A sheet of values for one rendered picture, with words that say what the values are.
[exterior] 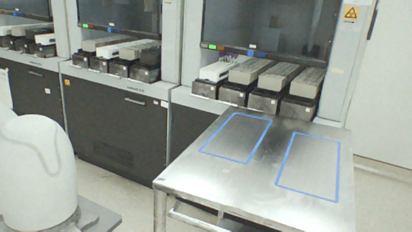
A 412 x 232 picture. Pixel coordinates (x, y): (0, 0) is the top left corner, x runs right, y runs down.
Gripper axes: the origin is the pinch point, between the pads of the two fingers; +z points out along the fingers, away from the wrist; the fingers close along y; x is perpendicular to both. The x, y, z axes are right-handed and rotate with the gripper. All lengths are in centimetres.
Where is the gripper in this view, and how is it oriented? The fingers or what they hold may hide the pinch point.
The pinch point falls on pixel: (127, 4)
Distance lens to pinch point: 88.8
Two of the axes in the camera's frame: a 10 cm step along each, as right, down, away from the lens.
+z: -0.6, 9.2, 3.9
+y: 8.8, 2.4, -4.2
